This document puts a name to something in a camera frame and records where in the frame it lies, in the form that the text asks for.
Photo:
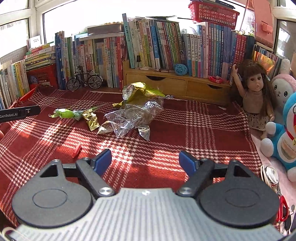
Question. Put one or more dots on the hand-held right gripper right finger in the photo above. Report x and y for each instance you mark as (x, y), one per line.
(187, 162)

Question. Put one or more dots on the row of yellow-green upright books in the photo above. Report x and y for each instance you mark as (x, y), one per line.
(13, 83)

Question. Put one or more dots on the red scissors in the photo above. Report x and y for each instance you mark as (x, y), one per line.
(282, 208)

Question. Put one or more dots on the gold cone-shaped wrapper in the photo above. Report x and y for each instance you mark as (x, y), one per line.
(105, 128)

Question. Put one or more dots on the pink and white bunny plush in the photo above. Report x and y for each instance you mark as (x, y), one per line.
(284, 88)

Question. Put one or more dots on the miniature black bicycle model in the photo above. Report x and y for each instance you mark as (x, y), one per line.
(94, 81)

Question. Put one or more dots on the wooden desk organizer with drawers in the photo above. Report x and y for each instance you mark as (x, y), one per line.
(161, 84)

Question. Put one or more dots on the red plastic crate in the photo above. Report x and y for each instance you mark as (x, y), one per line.
(44, 76)

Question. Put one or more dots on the white flat box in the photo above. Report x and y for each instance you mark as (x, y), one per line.
(101, 37)

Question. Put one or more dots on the brown-haired doll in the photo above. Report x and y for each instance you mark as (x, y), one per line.
(254, 92)

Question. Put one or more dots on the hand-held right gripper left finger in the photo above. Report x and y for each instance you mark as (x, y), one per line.
(103, 161)

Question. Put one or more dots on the white framed window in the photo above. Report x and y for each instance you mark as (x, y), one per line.
(69, 18)

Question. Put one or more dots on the green plastic wrapper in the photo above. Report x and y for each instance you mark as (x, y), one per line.
(64, 114)

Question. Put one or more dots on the blue yarn ball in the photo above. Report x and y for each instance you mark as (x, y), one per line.
(180, 69)

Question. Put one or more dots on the grey flat box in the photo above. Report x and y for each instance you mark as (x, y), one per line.
(105, 29)

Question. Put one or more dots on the row of tall standing books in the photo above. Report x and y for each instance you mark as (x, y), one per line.
(92, 62)

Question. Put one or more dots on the white card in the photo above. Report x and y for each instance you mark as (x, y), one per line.
(35, 41)

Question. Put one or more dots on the stack of flat-lying textbooks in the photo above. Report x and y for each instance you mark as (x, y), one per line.
(40, 56)

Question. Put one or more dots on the pink house-shaped box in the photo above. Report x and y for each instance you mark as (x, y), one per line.
(261, 20)

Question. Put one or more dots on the row of colourful paperback books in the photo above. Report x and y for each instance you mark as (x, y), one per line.
(185, 51)

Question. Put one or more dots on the blue cat plush toy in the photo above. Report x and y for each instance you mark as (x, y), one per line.
(284, 143)

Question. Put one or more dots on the red plastic basket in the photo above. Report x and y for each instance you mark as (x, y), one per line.
(214, 15)

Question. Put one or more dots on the silver round metal object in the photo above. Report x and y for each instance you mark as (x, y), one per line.
(270, 176)

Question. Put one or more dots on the red plaid blanket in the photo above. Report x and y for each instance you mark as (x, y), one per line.
(185, 129)

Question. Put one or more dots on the gold foil packet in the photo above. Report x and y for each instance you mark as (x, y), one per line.
(91, 120)

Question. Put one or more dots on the clear plastic bag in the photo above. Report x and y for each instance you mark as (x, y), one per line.
(134, 115)

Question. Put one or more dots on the shiny holographic books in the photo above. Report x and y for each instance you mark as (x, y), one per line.
(266, 59)

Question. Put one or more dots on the yellow-green foil bag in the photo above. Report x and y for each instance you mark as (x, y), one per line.
(138, 91)

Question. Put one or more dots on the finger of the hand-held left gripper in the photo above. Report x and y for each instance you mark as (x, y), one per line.
(20, 112)

